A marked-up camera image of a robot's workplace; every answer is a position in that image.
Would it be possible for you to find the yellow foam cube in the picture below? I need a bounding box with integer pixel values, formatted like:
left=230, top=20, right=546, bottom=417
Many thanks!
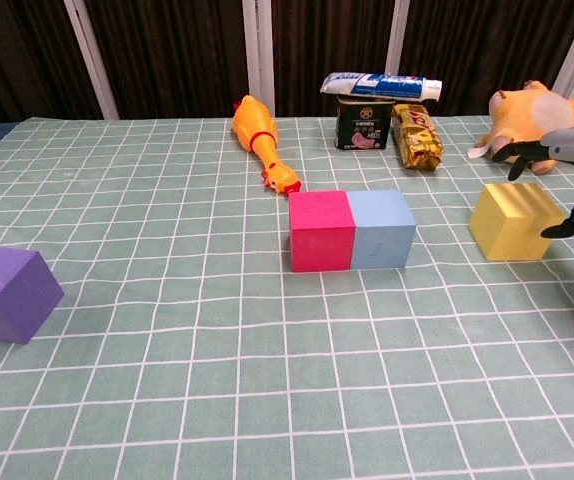
left=469, top=182, right=567, bottom=262

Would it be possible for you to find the red foam cube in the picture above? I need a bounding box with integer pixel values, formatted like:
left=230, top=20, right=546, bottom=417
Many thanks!
left=288, top=189, right=357, bottom=274

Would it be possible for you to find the yellow plush animal toy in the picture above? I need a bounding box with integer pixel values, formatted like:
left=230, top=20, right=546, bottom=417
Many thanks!
left=467, top=79, right=574, bottom=175

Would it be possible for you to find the gold snack package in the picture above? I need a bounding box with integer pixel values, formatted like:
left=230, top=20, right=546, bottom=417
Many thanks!
left=390, top=103, right=445, bottom=173

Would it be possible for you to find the white blue toothpaste tube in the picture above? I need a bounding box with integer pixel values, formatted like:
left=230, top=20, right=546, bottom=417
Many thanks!
left=320, top=71, right=444, bottom=103

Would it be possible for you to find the light blue foam cube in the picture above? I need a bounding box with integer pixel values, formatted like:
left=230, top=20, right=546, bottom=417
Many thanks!
left=347, top=189, right=417, bottom=270

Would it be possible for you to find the dark luncheon meat tin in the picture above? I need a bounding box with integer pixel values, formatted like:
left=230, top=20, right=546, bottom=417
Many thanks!
left=335, top=94, right=397, bottom=152

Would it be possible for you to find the yellow rubber chicken toy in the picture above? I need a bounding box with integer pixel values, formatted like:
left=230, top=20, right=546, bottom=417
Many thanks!
left=230, top=95, right=302, bottom=197

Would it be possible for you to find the green checked tablecloth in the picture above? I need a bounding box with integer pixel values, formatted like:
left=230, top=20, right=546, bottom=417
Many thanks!
left=0, top=115, right=574, bottom=480

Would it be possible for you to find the dark brown curtain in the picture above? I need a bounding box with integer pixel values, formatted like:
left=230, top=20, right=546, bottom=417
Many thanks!
left=0, top=0, right=574, bottom=129

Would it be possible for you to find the purple foam cube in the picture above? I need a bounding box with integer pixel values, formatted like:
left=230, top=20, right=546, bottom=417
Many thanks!
left=0, top=244, right=65, bottom=345

